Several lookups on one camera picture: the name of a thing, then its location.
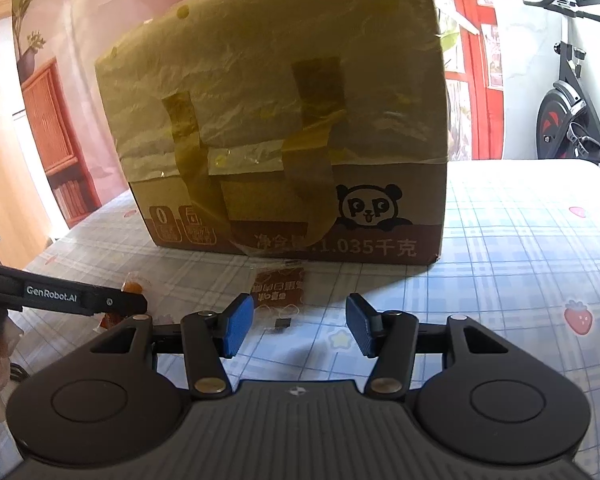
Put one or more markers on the small orange candy packet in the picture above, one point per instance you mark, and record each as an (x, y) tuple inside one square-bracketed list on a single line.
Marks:
[(132, 286)]

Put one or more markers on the taped cardboard box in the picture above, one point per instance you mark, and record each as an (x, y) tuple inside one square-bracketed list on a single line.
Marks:
[(280, 85)]

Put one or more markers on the checked tablecloth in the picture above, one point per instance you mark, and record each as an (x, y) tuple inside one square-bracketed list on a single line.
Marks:
[(505, 260)]

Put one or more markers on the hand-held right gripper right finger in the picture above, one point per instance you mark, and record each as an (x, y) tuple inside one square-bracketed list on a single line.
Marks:
[(362, 325)]

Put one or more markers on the small black plastic piece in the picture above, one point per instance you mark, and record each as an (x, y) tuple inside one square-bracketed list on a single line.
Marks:
[(284, 324)]

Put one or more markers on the brown snack packet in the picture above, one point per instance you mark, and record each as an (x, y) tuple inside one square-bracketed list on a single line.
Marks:
[(280, 285)]

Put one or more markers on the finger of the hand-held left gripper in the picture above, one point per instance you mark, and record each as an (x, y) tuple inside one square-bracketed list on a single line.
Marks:
[(55, 296)]

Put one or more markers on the black exercise bike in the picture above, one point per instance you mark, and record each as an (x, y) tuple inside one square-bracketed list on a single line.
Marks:
[(555, 120)]

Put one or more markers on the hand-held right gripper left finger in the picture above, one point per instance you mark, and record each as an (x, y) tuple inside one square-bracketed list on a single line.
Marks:
[(237, 325)]

